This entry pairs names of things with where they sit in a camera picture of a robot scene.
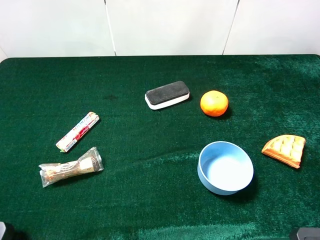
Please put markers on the green velvet table cloth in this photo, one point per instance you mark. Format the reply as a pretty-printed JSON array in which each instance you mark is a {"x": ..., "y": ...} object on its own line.
[{"x": 149, "y": 188}]

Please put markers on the black white board eraser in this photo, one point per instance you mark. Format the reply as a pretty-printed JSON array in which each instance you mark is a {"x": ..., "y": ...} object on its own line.
[{"x": 167, "y": 95}]

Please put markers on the waffle slice toy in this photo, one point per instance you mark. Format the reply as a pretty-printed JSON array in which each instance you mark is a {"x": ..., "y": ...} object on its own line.
[{"x": 286, "y": 148}]

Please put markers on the orange mandarin fruit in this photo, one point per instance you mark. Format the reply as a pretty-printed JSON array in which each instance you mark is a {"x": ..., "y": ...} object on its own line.
[{"x": 214, "y": 103}]

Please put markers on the white red candy pack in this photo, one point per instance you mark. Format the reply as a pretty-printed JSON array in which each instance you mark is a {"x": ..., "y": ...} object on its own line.
[{"x": 77, "y": 132}]

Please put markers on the light blue bowl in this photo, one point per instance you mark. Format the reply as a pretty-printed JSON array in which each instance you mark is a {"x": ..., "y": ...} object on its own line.
[{"x": 224, "y": 168}]

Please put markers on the grey base right corner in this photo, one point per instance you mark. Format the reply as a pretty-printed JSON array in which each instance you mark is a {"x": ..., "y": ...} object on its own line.
[{"x": 305, "y": 233}]

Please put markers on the clear wrapped snack bar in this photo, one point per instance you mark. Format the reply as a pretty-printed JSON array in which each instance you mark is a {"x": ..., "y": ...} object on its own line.
[{"x": 89, "y": 162}]

